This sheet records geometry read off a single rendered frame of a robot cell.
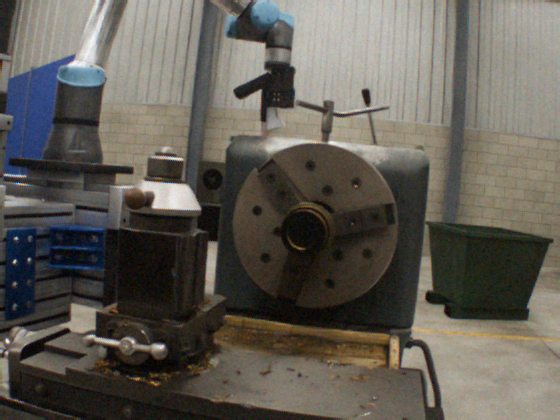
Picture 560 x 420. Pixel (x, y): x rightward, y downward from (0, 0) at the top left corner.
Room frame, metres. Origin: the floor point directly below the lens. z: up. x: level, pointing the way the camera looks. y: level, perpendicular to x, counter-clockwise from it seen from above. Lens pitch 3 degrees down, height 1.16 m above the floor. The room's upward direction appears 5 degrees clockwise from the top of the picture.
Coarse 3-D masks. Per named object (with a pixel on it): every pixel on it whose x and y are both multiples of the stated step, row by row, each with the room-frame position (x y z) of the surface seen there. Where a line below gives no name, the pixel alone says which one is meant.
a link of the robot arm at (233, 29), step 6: (228, 18) 1.59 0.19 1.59; (234, 18) 1.57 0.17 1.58; (228, 24) 1.58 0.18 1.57; (234, 24) 1.57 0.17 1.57; (240, 24) 1.54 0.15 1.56; (228, 30) 1.58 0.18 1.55; (234, 30) 1.57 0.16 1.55; (240, 30) 1.56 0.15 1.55; (228, 36) 1.59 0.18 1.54; (234, 36) 1.59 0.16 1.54; (240, 36) 1.59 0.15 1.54; (246, 36) 1.58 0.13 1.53; (252, 36) 1.57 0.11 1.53; (258, 36) 1.60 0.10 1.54; (264, 36) 1.61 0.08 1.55; (258, 42) 1.64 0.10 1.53
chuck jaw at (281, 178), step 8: (272, 160) 1.14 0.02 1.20; (264, 168) 1.15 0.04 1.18; (272, 168) 1.10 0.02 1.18; (280, 168) 1.14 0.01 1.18; (264, 176) 1.10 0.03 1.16; (272, 176) 1.11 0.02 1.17; (280, 176) 1.10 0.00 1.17; (264, 184) 1.10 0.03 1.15; (272, 184) 1.10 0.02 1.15; (280, 184) 1.10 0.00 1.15; (288, 184) 1.08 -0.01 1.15; (272, 192) 1.09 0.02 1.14; (280, 192) 1.08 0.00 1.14; (288, 192) 1.07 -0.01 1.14; (296, 192) 1.09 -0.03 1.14; (280, 200) 1.08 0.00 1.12; (288, 200) 1.05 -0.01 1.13; (296, 200) 1.05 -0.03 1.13; (304, 200) 1.11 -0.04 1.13; (280, 208) 1.06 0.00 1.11; (288, 208) 1.05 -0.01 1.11
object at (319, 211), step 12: (300, 204) 1.04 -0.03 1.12; (312, 204) 1.04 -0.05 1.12; (288, 216) 0.99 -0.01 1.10; (300, 216) 0.98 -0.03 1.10; (312, 216) 0.98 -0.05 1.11; (324, 216) 1.00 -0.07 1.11; (288, 228) 0.99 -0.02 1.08; (324, 228) 0.98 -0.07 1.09; (288, 240) 0.99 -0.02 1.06; (300, 240) 1.05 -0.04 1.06; (324, 240) 0.98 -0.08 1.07; (300, 252) 0.98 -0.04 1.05; (312, 252) 0.98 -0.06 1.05
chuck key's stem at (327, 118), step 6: (324, 102) 1.16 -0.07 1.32; (330, 102) 1.16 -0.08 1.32; (330, 108) 1.16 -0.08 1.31; (324, 114) 1.16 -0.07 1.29; (330, 114) 1.16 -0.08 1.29; (324, 120) 1.16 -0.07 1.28; (330, 120) 1.16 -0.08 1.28; (324, 126) 1.16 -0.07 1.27; (330, 126) 1.16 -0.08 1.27; (324, 132) 1.16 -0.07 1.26; (330, 132) 1.17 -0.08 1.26; (324, 138) 1.16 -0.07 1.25
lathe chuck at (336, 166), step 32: (288, 160) 1.14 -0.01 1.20; (320, 160) 1.13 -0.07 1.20; (352, 160) 1.11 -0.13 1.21; (256, 192) 1.15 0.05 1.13; (320, 192) 1.12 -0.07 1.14; (352, 192) 1.11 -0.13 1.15; (384, 192) 1.10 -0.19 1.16; (256, 224) 1.15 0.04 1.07; (256, 256) 1.14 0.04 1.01; (320, 256) 1.12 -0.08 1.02; (352, 256) 1.11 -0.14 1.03; (384, 256) 1.10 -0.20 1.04; (320, 288) 1.12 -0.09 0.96; (352, 288) 1.11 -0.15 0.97
